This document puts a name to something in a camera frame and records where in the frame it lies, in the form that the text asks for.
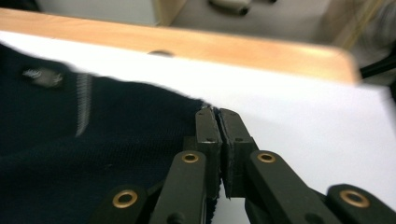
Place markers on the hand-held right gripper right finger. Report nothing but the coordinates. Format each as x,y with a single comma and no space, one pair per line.
236,140

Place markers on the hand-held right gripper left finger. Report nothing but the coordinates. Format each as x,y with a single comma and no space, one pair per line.
208,130

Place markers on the black shirt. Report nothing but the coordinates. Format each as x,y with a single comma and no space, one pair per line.
118,130

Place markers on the wooden table edge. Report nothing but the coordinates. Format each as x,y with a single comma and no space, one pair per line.
218,46

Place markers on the black object under desk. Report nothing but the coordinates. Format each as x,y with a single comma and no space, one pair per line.
232,7

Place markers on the black metal stand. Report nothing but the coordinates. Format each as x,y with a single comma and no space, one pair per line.
378,67

